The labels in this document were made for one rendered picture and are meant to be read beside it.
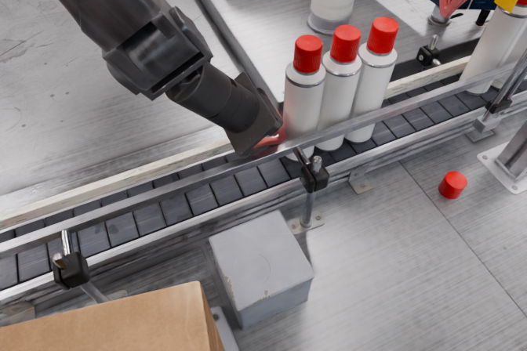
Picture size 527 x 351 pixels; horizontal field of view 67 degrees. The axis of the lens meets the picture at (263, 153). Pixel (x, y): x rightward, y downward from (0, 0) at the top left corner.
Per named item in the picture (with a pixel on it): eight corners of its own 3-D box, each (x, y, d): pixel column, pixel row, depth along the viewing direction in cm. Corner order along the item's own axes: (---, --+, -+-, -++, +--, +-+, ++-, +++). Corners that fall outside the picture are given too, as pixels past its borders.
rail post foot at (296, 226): (319, 209, 62) (319, 207, 61) (326, 223, 61) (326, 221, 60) (285, 221, 61) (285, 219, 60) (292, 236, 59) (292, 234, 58)
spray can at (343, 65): (334, 124, 66) (357, 16, 50) (347, 148, 63) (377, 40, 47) (305, 132, 65) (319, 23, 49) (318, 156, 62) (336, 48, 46)
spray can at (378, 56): (360, 117, 67) (391, 8, 51) (377, 139, 64) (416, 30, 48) (333, 125, 66) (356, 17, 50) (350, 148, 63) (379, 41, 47)
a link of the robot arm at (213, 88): (165, 108, 41) (203, 72, 39) (149, 66, 45) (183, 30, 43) (208, 130, 46) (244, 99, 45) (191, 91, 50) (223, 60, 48)
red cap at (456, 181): (463, 197, 63) (472, 186, 61) (443, 200, 63) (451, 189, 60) (454, 180, 65) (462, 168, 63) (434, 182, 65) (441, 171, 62)
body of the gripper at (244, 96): (251, 76, 54) (216, 49, 48) (285, 128, 48) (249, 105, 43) (218, 107, 56) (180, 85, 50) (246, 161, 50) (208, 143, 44)
